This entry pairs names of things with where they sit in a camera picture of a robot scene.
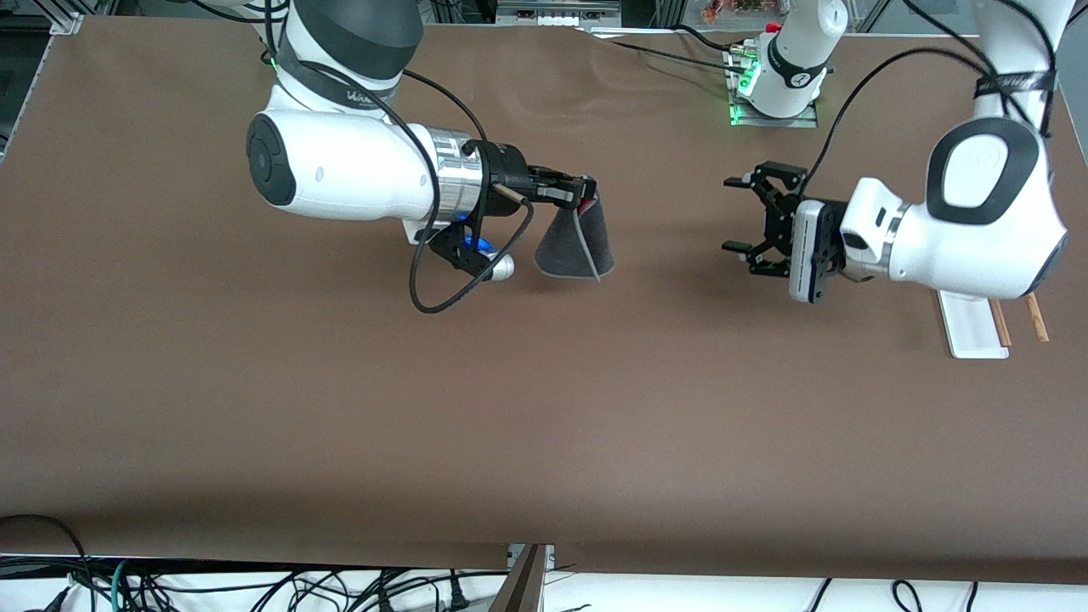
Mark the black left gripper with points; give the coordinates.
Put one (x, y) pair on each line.
(778, 223)

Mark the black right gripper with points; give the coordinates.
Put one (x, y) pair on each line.
(507, 170)

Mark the red and grey towel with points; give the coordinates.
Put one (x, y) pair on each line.
(578, 246)

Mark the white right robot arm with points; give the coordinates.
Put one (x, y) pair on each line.
(357, 170)

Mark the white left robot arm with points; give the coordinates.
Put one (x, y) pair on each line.
(960, 238)

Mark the white rack with wooden rods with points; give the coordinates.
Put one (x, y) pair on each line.
(969, 333)

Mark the white flat strip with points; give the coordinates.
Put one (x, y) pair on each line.
(637, 33)

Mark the grey power strip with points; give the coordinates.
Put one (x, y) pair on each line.
(557, 10)

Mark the orange patterned object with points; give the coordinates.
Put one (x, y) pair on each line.
(739, 8)

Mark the brown table cover sheet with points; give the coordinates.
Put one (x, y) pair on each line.
(544, 425)

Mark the brown table leg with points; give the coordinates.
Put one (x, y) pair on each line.
(523, 588)

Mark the silver metal bracket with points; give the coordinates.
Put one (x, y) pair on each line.
(549, 557)

